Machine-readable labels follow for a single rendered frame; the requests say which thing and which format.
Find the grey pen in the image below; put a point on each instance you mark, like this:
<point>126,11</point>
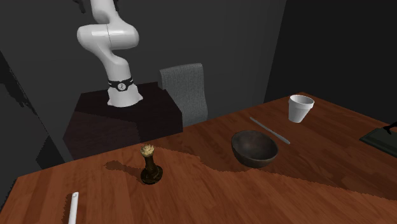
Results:
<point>270,131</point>

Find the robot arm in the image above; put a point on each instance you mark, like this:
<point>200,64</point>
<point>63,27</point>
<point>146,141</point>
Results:
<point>114,63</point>

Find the dark vase with cream flower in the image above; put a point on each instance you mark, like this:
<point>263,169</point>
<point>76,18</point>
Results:
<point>151,169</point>

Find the dark brown bowl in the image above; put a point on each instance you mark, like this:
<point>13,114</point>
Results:
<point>252,149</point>

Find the dark robot stand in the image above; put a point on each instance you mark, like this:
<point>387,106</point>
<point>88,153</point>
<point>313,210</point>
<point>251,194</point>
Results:
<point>149,118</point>

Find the white marker pen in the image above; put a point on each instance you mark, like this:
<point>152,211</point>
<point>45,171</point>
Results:
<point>73,209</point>

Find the white paper cup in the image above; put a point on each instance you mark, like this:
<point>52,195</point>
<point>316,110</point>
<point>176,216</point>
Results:
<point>298,109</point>

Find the grey fabric chair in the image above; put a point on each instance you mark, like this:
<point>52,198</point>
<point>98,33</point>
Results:
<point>186,90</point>

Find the dark green flat tray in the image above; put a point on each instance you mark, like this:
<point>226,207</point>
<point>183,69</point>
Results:
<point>380,139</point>

